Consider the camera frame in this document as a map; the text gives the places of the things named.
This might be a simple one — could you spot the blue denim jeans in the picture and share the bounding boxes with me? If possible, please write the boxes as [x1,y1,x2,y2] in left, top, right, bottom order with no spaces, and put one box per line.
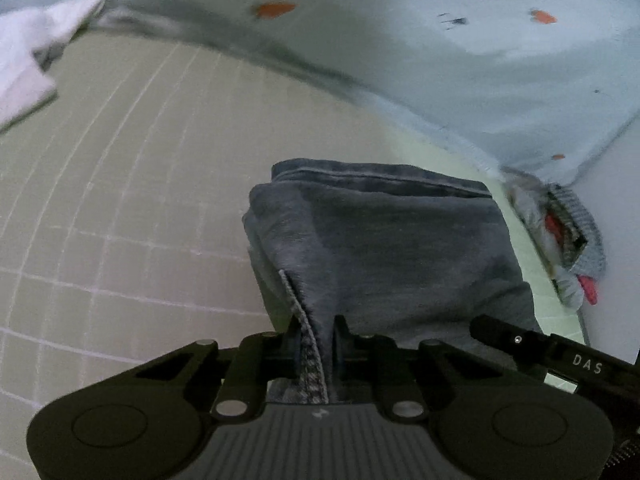
[243,158,539,404]

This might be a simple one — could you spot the red garment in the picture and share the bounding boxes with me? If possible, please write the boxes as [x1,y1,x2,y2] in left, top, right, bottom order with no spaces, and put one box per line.
[544,212,598,311]

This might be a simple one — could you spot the grey striped garment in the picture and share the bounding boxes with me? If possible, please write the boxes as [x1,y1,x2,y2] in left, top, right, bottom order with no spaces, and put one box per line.
[546,184,606,280]

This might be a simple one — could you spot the green grid bed sheet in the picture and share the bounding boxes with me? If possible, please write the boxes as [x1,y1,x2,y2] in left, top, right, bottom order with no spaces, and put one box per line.
[1,32,586,479]

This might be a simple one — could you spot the light blue carrot-print quilt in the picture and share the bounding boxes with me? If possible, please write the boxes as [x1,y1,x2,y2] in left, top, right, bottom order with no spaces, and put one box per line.
[1,0,639,182]

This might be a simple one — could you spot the white cloth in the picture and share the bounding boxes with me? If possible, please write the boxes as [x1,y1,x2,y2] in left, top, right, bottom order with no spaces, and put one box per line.
[1,0,105,129]

